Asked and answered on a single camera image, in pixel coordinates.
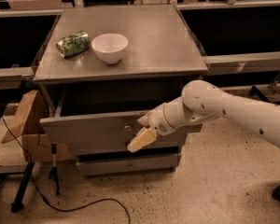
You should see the grey right side rail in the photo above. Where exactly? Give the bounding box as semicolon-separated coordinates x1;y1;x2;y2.
203;51;280;76

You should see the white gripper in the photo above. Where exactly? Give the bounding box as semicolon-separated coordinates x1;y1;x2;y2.
127;103;176;153

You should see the brown cardboard box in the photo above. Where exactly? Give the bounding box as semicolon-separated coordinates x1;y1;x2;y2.
0;89;69;163

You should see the black floor cable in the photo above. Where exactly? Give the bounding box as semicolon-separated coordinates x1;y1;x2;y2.
1;117;132;224

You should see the grey wooden cabinet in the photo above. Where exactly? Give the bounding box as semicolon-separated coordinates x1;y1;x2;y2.
35;5;207;165

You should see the black stand leg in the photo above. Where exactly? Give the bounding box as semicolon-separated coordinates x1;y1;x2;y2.
11;162;35;213

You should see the grey lower drawer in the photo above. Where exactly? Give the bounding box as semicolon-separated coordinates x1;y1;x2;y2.
77;153;181;176

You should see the small metal drawer knob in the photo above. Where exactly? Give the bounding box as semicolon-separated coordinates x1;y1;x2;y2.
124;125;132;132

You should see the black right stand base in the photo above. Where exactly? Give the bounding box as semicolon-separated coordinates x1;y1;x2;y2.
249;86;270;103

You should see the white ceramic bowl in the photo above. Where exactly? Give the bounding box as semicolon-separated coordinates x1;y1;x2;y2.
91;34;129;63

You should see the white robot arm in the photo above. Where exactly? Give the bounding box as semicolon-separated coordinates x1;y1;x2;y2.
128;80;280;152

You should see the grey top drawer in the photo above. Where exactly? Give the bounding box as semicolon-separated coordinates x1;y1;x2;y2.
39;109;203;146

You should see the green crushed soda can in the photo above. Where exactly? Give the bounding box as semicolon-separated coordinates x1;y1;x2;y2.
56;31;90;58

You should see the grey drawer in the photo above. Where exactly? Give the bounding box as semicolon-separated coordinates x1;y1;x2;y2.
77;153;181;176
39;109;203;146

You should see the grey rail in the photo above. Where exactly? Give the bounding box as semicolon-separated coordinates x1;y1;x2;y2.
0;67;34;90
203;51;280;76

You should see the grey left side rail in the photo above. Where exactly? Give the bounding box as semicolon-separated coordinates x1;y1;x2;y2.
0;67;34;90

